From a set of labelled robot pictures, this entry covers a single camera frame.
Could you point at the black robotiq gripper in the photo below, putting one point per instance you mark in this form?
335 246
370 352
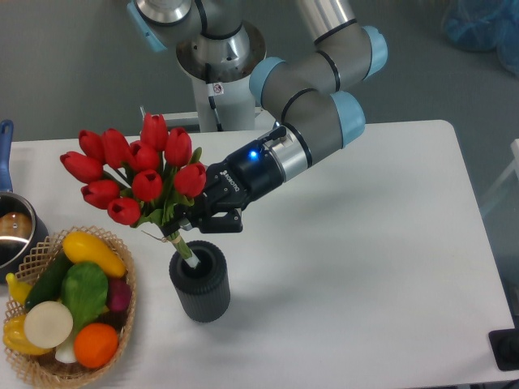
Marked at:
241 178

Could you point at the dark grey ribbed vase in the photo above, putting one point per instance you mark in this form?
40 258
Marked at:
203 291

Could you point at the red tulip bouquet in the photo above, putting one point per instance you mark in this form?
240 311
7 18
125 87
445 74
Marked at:
142 181

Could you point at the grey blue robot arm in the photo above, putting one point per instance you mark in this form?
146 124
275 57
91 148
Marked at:
313 112

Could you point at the purple red onion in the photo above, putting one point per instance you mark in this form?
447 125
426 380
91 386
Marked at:
119 295

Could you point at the yellow squash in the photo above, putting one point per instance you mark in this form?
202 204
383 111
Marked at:
82 247

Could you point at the green lettuce leaf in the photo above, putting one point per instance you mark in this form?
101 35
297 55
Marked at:
84 293

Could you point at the orange fruit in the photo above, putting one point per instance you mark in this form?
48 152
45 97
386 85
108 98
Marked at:
95 345

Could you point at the green cucumber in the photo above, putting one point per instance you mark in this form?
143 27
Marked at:
49 284

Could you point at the white round onion slice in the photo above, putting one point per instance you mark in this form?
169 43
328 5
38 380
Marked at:
48 324

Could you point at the yellow bell pepper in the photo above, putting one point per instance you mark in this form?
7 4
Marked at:
15 339

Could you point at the black device at edge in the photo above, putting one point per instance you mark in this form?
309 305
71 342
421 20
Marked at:
504 345

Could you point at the blue plastic bag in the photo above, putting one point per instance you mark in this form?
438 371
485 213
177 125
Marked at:
483 26

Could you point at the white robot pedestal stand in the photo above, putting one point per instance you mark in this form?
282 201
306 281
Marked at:
219 63

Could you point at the blue handled saucepan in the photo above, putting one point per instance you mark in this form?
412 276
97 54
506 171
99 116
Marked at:
21 228

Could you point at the white frame at right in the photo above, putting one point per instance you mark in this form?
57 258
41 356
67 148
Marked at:
502 185

